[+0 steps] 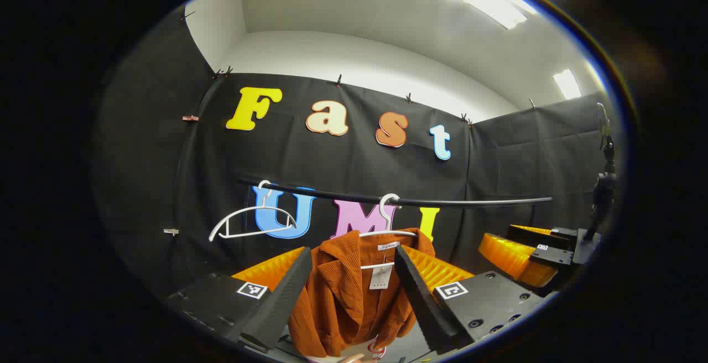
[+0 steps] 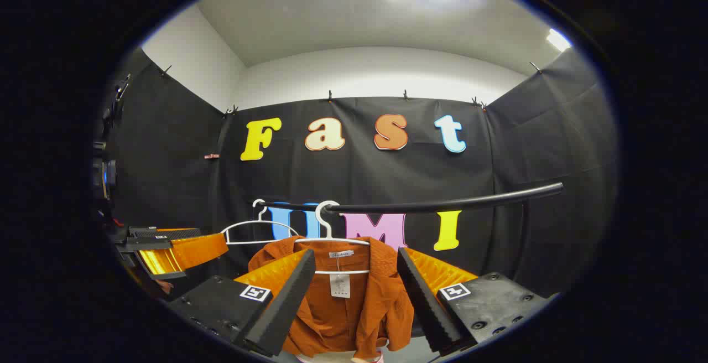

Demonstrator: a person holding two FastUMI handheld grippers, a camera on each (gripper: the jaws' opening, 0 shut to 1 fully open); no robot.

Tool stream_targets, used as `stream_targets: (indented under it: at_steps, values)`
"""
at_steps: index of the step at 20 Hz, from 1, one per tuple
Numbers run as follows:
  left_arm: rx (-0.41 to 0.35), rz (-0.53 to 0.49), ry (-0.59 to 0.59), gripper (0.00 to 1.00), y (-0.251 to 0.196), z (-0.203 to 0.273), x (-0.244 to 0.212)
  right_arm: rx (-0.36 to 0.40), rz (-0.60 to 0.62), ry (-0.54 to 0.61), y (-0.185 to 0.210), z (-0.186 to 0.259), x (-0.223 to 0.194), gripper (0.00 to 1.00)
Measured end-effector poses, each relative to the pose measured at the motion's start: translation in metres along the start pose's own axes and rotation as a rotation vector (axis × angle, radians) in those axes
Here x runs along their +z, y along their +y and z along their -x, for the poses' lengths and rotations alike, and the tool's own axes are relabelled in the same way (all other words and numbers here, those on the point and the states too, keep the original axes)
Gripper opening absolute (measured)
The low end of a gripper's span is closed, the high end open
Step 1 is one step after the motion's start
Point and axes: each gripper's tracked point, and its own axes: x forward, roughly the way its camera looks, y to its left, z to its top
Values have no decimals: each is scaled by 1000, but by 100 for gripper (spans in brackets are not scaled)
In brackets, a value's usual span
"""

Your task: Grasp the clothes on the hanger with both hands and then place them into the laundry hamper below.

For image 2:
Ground white shirt clothes hanger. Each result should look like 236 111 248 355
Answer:
296 201 371 275

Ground row of black cloth clips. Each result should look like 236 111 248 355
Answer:
159 61 544 117

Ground white empty clothes hanger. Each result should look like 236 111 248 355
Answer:
221 199 299 246

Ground small ceiling light panel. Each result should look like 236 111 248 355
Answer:
546 28 572 53

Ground black clothes rack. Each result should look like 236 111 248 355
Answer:
257 182 564 283

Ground white pink-rimmed laundry hamper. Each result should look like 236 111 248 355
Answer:
296 349 385 363

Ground black backdrop cloth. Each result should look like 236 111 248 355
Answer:
108 48 619 297

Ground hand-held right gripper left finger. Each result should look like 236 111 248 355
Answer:
166 248 317 358

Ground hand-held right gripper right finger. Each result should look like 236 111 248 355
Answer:
396 247 554 357

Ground orange corduroy shirt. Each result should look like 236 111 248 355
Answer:
248 236 415 359

